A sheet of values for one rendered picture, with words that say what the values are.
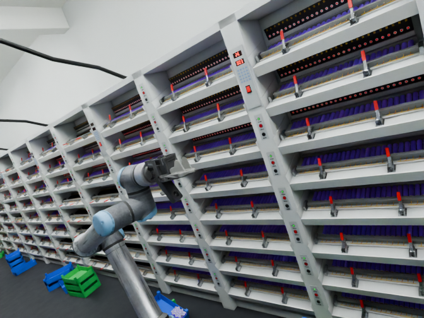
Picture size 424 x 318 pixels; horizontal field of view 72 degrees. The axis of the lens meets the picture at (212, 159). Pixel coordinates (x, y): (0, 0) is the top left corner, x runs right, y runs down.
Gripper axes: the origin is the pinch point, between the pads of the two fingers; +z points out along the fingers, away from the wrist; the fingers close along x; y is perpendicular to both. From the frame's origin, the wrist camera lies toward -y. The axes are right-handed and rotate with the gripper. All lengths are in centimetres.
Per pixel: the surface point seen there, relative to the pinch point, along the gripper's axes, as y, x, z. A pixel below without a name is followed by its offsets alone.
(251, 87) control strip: 22, 54, 0
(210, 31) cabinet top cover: 53, 53, -13
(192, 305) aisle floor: -117, 59, -102
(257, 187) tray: -27, 57, -15
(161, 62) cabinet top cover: 51, 54, -50
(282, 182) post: -25, 56, 1
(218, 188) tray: -26, 59, -42
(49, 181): -2, 66, -277
